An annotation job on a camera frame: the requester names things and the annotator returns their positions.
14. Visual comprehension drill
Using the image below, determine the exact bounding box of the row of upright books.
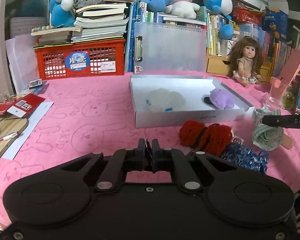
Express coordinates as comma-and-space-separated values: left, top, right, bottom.
128, 1, 292, 75

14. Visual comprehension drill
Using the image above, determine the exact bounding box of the small black white device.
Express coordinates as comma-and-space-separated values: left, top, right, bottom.
29, 79, 43, 89

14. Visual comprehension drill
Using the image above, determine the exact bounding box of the blue floral fabric pouch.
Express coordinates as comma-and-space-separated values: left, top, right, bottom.
221, 142, 269, 174

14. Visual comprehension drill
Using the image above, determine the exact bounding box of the brown haired doll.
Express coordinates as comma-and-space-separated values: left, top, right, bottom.
228, 36, 263, 87

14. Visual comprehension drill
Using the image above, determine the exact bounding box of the translucent clipboard folder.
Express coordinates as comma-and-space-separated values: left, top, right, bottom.
126, 22, 206, 74

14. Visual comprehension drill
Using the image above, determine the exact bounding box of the wooden drawer organizer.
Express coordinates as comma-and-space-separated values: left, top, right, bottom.
206, 55, 272, 82

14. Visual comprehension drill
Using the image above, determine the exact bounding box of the purple one-eyed plush monster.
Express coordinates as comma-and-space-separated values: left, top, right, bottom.
210, 88, 235, 109

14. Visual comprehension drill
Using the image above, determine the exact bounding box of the pink phone stand box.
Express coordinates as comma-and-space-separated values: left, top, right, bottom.
278, 49, 300, 95

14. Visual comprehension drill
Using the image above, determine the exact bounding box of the white fluffy plush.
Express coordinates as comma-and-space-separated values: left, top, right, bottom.
146, 88, 186, 112

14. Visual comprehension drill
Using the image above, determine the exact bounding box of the white shallow cardboard box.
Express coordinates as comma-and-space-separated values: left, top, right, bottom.
130, 75, 254, 128

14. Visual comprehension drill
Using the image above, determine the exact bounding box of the black round disc right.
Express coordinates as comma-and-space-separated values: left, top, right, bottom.
203, 96, 213, 105

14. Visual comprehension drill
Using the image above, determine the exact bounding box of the red knitted cloth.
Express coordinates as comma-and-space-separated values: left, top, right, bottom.
179, 120, 234, 157

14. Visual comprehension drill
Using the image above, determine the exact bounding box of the blue cartoon box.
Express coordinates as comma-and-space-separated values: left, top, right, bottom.
262, 2, 289, 41

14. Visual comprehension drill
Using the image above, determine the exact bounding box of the stack of books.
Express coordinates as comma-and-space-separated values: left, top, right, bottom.
31, 0, 136, 47

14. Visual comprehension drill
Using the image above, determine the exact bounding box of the blue white plush toy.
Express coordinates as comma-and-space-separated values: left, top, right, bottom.
49, 0, 75, 28

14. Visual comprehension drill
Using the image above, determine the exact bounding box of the blue penguin plush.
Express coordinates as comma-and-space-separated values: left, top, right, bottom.
203, 0, 234, 40

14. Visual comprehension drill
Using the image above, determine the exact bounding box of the red basket on shelf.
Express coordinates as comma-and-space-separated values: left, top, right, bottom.
232, 6, 263, 26

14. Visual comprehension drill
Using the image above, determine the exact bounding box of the red plastic crate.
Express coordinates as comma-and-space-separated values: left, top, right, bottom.
34, 38, 125, 80

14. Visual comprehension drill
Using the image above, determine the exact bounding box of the brown cardboard piece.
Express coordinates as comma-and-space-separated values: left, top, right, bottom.
281, 133, 294, 150

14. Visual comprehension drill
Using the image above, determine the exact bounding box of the green checkered cloth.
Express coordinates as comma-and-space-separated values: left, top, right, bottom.
252, 106, 284, 151

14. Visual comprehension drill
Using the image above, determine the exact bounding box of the red envelope card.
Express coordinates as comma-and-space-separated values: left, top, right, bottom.
0, 93, 45, 118

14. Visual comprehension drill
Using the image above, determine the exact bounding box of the clear glass mug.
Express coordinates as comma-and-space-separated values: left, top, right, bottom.
266, 77, 287, 111

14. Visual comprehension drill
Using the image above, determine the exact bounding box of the wooden board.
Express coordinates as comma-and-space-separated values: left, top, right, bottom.
0, 118, 29, 158

